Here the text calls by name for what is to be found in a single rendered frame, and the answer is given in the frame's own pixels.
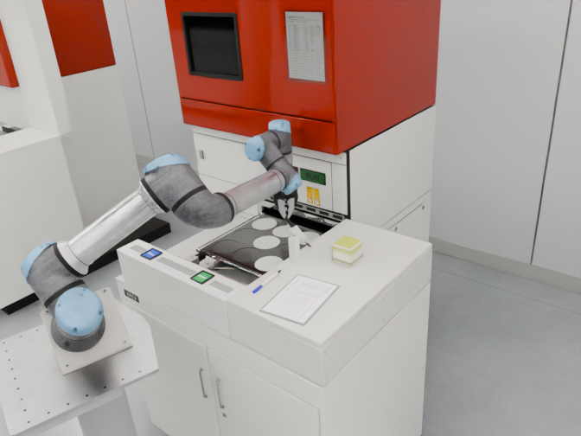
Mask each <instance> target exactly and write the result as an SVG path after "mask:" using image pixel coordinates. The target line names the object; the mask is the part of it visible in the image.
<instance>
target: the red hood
mask: <svg viewBox="0 0 581 436"><path fill-rule="evenodd" d="M164 2H165V9H166V14H167V19H168V25H169V35H170V41H171V47H172V52H173V58H174V63H175V69H176V79H177V85H178V91H179V96H180V101H181V108H182V117H183V123H184V124H187V125H195V126H200V127H204V128H208V129H212V130H216V131H224V132H228V133H232V134H237V135H241V136H246V137H249V138H253V137H254V136H258V135H260V134H262V133H264V132H266V131H269V129H268V127H269V123H270V122H271V121H273V120H276V119H285V120H287V121H289V122H290V131H291V146H295V147H299V148H304V149H308V150H312V151H320V152H324V153H328V154H332V155H339V154H341V153H342V152H344V151H346V150H348V149H350V148H352V147H354V146H355V145H357V144H359V143H361V142H363V141H365V140H367V139H369V138H371V137H372V136H374V135H376V134H378V133H380V132H382V131H384V130H386V129H387V128H389V127H391V126H393V125H396V124H398V123H399V122H401V121H403V120H404V119H407V118H409V117H411V116H412V115H414V114H416V113H418V112H421V111H422V110H424V109H425V108H427V107H429V106H432V105H434V104H435V103H436V89H437V58H438V43H439V27H440V11H441V0H164Z"/></svg>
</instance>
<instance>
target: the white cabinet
mask: <svg viewBox="0 0 581 436"><path fill-rule="evenodd" d="M116 281H117V285H118V291H119V295H120V298H121V302H122V304H123V305H126V306H127V307H129V308H130V309H132V310H134V311H135V312H137V313H138V314H140V315H141V316H143V317H144V319H145V320H146V321H147V323H148V324H149V325H150V330H151V335H152V339H153V343H154V347H155V352H156V359H157V364H158V368H159V372H157V373H155V374H154V375H150V376H148V377H146V378H144V379H143V380H141V382H142V385H143V389H144V395H145V399H146V402H147V406H148V409H149V413H150V419H151V422H152V423H153V424H154V425H156V426H157V427H159V428H160V429H162V430H163V431H164V432H166V433H167V434H168V435H169V436H420V435H421V434H422V420H423V405H424V391H425V362H426V348H427V333H428V318H429V303H430V289H431V282H430V281H429V282H428V283H427V284H426V285H425V286H424V287H423V288H422V289H421V290H420V291H419V292H418V293H417V294H416V295H415V296H414V297H413V298H412V299H411V300H410V301H409V302H408V303H407V304H406V305H405V306H404V307H403V308H402V309H401V310H400V311H399V312H398V313H397V314H396V315H395V316H394V317H393V318H392V319H390V320H389V321H388V322H387V323H386V324H385V325H384V326H383V327H382V328H381V329H380V330H379V331H378V332H377V333H376V334H375V335H374V336H373V337H372V338H371V339H370V340H369V341H368V342H367V343H366V344H365V345H364V346H363V347H362V348H361V349H360V350H359V351H358V352H357V353H356V354H355V355H354V356H353V357H352V358H351V359H350V360H349V361H348V362H347V363H346V364H345V365H344V366H343V367H342V368H341V369H340V370H339V371H338V372H337V373H336V374H335V375H334V376H333V377H332V378H331V379H330V380H329V381H328V382H327V383H326V384H325V385H324V386H321V385H319V384H317V383H316V382H314V381H312V380H310V379H308V378H306V377H304V376H302V375H300V374H298V373H297V372H295V371H293V370H291V369H288V368H286V367H285V366H283V365H282V364H280V363H278V362H275V361H273V360H272V359H270V358H268V357H266V356H264V355H262V354H260V353H258V352H257V351H255V350H253V349H250V348H248V347H247V346H245V345H244V344H242V343H239V342H237V341H235V340H233V339H231V340H230V339H228V338H226V337H224V336H222V335H221V334H219V333H217V332H215V331H213V330H210V329H209V328H208V327H206V326H204V325H202V324H199V323H197V322H196V321H194V320H192V319H191V318H189V317H186V316H184V315H182V314H181V313H179V312H177V311H175V310H173V309H171V308H169V307H168V306H166V305H163V304H162V303H160V302H158V301H156V300H155V299H153V298H150V297H148V296H147V295H145V294H143V293H141V292H139V291H137V290H135V289H133V288H132V287H130V286H128V285H126V284H124V283H122V282H120V281H118V280H117V279H116Z"/></svg>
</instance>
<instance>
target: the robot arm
mask: <svg viewBox="0 0 581 436"><path fill-rule="evenodd" d="M268 129H269V131H266V132H264V133H262V134H260V135H258V136H254V137H253V138H250V139H249V140H247V141H246V143H245V146H244V151H245V154H246V156H247V158H248V159H250V160H252V161H253V162H256V161H260V162H261V164H262V165H263V166H264V168H265V169H266V171H267V172H266V173H264V174H261V175H259V176H256V177H254V178H253V179H251V180H249V181H247V182H245V183H242V184H240V185H238V186H236V187H234V188H232V189H230V190H228V191H226V192H224V193H222V192H215V193H213V194H212V193H211V192H210V191H209V189H208V188H207V187H206V185H205V184H204V183H203V181H202V180H201V179H200V178H199V177H198V175H197V174H196V173H195V171H194V170H193V169H192V167H191V165H190V163H188V162H187V161H186V160H185V158H184V157H183V156H182V155H180V154H178V153H171V154H167V155H164V156H162V157H159V158H157V159H155V160H154V161H152V162H151V163H149V164H148V165H147V167H145V168H144V178H142V179H141V180H140V181H139V187H138V189H137V190H135V191H134V192H133V193H131V194H130V195H129V196H127V197H126V198H125V199H124V200H123V201H121V202H120V203H118V204H117V205H116V206H114V207H113V208H111V209H110V210H109V211H107V212H106V213H105V214H103V215H102V216H100V218H98V219H97V220H96V221H94V222H93V223H92V224H90V225H89V226H88V227H86V228H85V229H83V230H82V231H81V232H79V233H78V234H76V235H75V236H74V237H73V238H72V239H71V240H68V241H65V240H59V241H58V242H54V241H48V242H46V243H43V244H42V245H41V246H39V247H37V248H36V249H34V250H33V251H32V252H31V253H30V254H29V255H28V256H27V257H26V258H25V259H24V261H23V263H22V266H21V272H22V275H23V276H24V278H25V279H26V282H27V283H28V284H29V285H30V286H31V288H32V289H33V291H34V292H35V294H36V295H37V297H38V298H39V299H40V300H41V302H42V303H43V305H44V306H45V307H46V308H47V310H48V312H49V313H50V314H51V316H52V317H53V318H52V321H51V325H50V330H51V335H52V338H53V339H54V341H55V343H56V344H57V345H58V346H59V347H60V348H62V349H63V350H66V351H69V352H83V351H86V350H89V349H91V348H92V347H94V346H95V345H96V344H97V343H98V342H99V341H100V339H101V338H102V336H103V335H104V332H105V316H104V314H103V313H104V310H103V305H102V302H101V300H100V298H99V296H98V295H97V294H96V293H95V292H93V291H91V290H90V289H89V288H88V287H87V285H86V284H85V282H84V281H83V280H82V277H83V276H84V275H86V274H87V272H88V266H89V265H90V264H91V263H92V262H94V261H95V260H96V259H97V258H98V257H100V256H101V255H102V254H104V253H105V252H107V251H108V250H109V249H111V248H112V247H114V246H115V245H116V244H118V243H119V242H120V241H121V240H122V239H124V238H125V237H126V236H128V235H129V234H131V233H132V232H133V231H135V230H136V229H137V228H139V227H140V226H142V225H143V224H144V223H145V222H147V221H148V220H149V219H150V218H152V217H153V216H154V215H156V214H157V213H163V214H167V213H168V212H169V211H170V210H171V211H172V212H173V213H174V215H175V216H176V217H177V219H178V220H180V221H181V222H183V223H184V224H186V225H188V226H190V227H193V228H202V229H212V228H220V227H223V226H225V225H227V224H228V223H230V222H231V221H233V219H234V217H235V216H236V215H238V214H239V213H241V212H243V211H245V210H247V209H249V208H250V207H252V206H254V205H256V204H258V203H259V202H262V201H263V200H265V199H267V198H268V197H270V196H273V201H274V203H275V205H276V207H277V208H278V211H279V212H280V214H281V215H282V216H283V215H284V216H287V218H288V219H289V218H290V217H291V215H292V213H293V210H294V208H295V207H296V204H297V199H298V193H297V188H299V187H300V186H301V184H302V183H303V180H302V179H301V177H300V176H299V175H298V174H297V172H296V171H295V170H294V169H293V167H292V162H293V159H292V148H291V125H290V122H289V121H287V120H285V119H276V120H273V121H271V122H270V123H269V127H268ZM280 197H281V198H280ZM282 198H284V199H286V202H287V204H288V207H287V214H286V213H285V212H286V210H285V208H284V205H285V200H284V199H282Z"/></svg>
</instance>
